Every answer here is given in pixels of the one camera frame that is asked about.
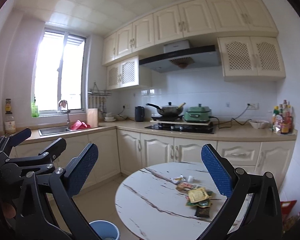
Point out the black electric kettle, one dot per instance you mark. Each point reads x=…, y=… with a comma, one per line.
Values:
x=139, y=114

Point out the hanging utensil rack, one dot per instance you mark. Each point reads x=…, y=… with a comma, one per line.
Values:
x=97, y=98

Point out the wooden cutting board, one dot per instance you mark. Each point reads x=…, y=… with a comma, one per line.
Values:
x=92, y=117

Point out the lower cream cabinets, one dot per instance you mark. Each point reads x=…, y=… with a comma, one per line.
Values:
x=124, y=150

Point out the red green flat packet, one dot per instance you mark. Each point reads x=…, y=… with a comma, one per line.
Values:
x=183, y=186

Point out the large sauce jar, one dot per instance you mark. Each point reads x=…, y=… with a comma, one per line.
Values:
x=9, y=121

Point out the pile of snack wrappers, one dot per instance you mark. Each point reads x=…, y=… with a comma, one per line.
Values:
x=199, y=187

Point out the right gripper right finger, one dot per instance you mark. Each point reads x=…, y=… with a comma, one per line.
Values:
x=252, y=207

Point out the person's left hand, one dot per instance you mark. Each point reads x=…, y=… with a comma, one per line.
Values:
x=8, y=210

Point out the black snack wrapper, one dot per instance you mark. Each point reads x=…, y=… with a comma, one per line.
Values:
x=202, y=212

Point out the green electric cooker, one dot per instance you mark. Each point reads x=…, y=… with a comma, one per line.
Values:
x=198, y=114

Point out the cluster of condiment bottles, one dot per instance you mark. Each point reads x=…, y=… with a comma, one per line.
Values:
x=282, y=119

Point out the steel faucet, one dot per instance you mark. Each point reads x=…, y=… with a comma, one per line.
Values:
x=63, y=105

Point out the steel kitchen sink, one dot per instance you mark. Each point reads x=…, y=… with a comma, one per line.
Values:
x=53, y=130

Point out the green gold snack bag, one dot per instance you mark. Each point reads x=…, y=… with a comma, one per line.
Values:
x=198, y=198

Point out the upper cream cabinets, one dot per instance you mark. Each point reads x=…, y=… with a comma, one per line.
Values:
x=243, y=32

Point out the red paper bag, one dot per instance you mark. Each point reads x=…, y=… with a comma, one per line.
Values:
x=286, y=208

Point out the black wok with lid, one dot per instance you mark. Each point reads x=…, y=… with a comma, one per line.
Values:
x=168, y=110

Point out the blue plastic trash bin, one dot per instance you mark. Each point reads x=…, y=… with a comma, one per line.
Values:
x=105, y=229

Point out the white bowl on counter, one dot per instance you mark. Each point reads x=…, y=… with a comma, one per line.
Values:
x=259, y=124

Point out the stacked white bowls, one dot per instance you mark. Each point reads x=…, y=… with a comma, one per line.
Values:
x=109, y=117

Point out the kitchen window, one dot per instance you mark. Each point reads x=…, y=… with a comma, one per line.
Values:
x=59, y=72

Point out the red white checkered wrapper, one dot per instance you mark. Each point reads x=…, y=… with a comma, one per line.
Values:
x=178, y=180

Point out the black range hood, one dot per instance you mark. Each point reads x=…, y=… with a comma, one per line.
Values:
x=184, y=59

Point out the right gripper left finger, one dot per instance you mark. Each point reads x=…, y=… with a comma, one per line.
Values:
x=35, y=219

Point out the black gas stove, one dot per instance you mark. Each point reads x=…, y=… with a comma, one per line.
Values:
x=206, y=129

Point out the cream cabinets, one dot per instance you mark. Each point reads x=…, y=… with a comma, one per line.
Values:
x=243, y=32
x=124, y=150

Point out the green dish soap bottle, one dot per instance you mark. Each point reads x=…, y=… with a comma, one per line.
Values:
x=34, y=109

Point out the round white marble table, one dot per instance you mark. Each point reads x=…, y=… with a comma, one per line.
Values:
x=150, y=206

